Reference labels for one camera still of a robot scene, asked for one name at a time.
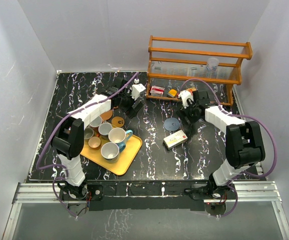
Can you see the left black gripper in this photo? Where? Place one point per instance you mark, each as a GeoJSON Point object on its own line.
{"type": "Point", "coordinates": [131, 112]}

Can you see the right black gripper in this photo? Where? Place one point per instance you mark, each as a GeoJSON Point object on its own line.
{"type": "Point", "coordinates": [183, 112]}

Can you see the blue silicone coaster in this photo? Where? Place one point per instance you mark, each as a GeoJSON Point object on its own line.
{"type": "Point", "coordinates": [171, 124]}

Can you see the orange silicone coaster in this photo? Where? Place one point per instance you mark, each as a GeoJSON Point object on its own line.
{"type": "Point", "coordinates": [118, 121]}

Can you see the white yellow box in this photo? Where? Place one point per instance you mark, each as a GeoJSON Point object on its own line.
{"type": "Point", "coordinates": [175, 139]}

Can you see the light wooden coaster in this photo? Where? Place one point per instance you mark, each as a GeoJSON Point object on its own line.
{"type": "Point", "coordinates": [107, 115]}

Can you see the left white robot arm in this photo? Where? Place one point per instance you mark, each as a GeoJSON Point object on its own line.
{"type": "Point", "coordinates": [69, 131]}

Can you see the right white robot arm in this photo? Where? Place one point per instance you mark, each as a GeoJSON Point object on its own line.
{"type": "Point", "coordinates": [243, 140]}

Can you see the brown white cup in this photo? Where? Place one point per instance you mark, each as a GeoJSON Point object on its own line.
{"type": "Point", "coordinates": [96, 123]}

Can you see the grey cup white inside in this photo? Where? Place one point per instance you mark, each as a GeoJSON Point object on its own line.
{"type": "Point", "coordinates": [110, 152]}

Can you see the grey green cup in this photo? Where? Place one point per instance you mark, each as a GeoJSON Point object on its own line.
{"type": "Point", "coordinates": [88, 133]}

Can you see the small orange cup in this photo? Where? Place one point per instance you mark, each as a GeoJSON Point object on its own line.
{"type": "Point", "coordinates": [95, 143]}

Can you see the clear plastic cup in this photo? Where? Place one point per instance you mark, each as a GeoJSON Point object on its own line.
{"type": "Point", "coordinates": [212, 64]}

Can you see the yellow grey sponge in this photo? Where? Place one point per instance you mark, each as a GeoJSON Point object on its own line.
{"type": "Point", "coordinates": [172, 93]}

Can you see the orange snack packet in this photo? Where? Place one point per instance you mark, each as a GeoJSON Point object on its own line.
{"type": "Point", "coordinates": [191, 89]}

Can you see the blue mug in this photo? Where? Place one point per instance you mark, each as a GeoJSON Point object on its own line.
{"type": "Point", "coordinates": [120, 137]}

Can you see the red white box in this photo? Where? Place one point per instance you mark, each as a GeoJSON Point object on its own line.
{"type": "Point", "coordinates": [157, 91]}

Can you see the yellow tray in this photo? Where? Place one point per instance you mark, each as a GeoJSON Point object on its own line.
{"type": "Point", "coordinates": [126, 157]}

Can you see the orange wooden shelf rack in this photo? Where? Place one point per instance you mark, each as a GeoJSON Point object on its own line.
{"type": "Point", "coordinates": [172, 61]}

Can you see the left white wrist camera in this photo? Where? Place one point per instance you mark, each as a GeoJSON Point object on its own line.
{"type": "Point", "coordinates": [136, 89]}

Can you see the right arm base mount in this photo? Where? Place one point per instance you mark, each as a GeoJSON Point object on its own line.
{"type": "Point", "coordinates": [211, 191]}

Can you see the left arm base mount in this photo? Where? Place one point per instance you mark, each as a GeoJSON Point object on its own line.
{"type": "Point", "coordinates": [84, 197]}

